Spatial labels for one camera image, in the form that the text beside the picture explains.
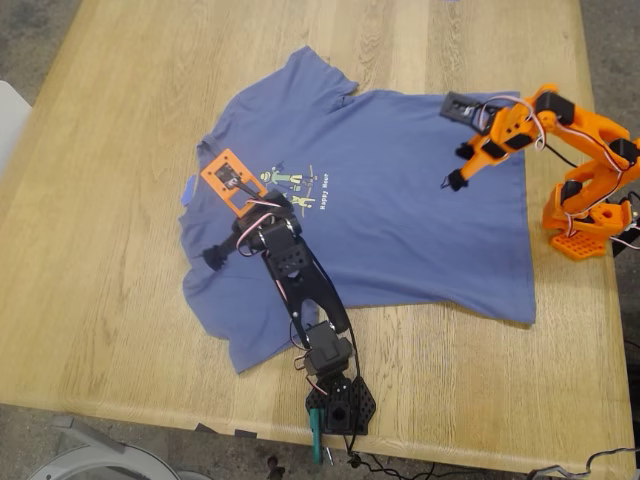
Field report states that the blue printed T-shirt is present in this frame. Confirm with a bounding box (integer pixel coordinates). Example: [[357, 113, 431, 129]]
[[178, 45, 537, 375]]

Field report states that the teal table clamp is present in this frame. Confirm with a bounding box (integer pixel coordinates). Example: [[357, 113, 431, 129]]
[[308, 407, 326, 465]]

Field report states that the black camera cable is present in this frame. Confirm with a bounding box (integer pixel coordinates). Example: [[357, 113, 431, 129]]
[[299, 234, 381, 474]]

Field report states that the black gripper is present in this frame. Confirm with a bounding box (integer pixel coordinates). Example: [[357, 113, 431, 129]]
[[201, 191, 305, 273]]

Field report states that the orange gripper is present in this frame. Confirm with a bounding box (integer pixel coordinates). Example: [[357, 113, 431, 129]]
[[446, 103, 545, 192]]

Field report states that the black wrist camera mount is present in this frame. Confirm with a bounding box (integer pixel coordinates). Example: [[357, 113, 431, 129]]
[[439, 91, 499, 126]]

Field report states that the grey loose cable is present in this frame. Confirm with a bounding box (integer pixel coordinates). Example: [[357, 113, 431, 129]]
[[528, 446, 637, 480]]

